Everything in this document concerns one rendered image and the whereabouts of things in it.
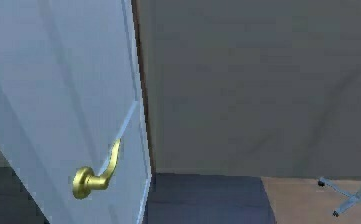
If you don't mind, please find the white room door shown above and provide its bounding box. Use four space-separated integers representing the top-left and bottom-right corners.
0 0 152 224

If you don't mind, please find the grey wheeled chair base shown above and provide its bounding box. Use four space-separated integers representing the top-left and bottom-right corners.
317 175 361 218

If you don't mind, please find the brass lever door handle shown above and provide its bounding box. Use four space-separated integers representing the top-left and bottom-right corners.
71 138 122 201

